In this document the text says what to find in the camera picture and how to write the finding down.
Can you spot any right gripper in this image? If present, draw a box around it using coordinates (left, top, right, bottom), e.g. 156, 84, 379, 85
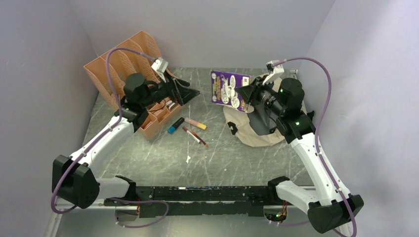
236, 74, 286, 117

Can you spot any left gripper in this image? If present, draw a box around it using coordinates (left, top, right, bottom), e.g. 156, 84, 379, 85
141, 70, 200, 108

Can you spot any purple book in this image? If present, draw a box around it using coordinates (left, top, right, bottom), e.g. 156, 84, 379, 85
210, 70, 251, 113

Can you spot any beige canvas backpack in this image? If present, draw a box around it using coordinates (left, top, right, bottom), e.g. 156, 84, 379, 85
222, 73, 315, 148

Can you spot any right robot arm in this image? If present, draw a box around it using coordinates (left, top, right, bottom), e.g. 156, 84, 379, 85
236, 78, 364, 237

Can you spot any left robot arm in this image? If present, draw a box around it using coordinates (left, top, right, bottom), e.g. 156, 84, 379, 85
50, 73, 200, 214

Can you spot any white stapler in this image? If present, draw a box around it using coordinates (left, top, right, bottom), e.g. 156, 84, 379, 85
165, 100, 177, 111

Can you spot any pink yellow highlighter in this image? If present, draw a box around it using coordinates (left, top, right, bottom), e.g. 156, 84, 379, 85
184, 118, 207, 130

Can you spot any white red-capped marker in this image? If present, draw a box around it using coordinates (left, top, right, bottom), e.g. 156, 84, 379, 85
182, 126, 202, 144

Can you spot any black blue marker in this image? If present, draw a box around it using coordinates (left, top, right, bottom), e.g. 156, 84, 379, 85
167, 117, 185, 134

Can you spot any orange plastic file organizer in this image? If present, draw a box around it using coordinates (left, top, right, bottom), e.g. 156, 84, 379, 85
83, 30, 184, 140

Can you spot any thin orange pen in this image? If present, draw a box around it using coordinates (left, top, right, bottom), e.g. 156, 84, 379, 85
191, 130, 209, 147

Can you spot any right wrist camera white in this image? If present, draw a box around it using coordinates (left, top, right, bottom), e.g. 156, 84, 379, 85
262, 60, 285, 85

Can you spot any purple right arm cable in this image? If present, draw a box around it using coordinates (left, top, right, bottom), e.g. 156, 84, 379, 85
271, 57, 358, 237

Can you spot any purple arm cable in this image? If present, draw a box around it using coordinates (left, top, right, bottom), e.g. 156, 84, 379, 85
50, 47, 158, 215
271, 57, 358, 237

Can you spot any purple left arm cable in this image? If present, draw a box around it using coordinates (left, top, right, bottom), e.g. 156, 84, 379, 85
50, 47, 158, 215

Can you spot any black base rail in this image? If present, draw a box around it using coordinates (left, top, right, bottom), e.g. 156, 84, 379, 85
103, 186, 284, 218

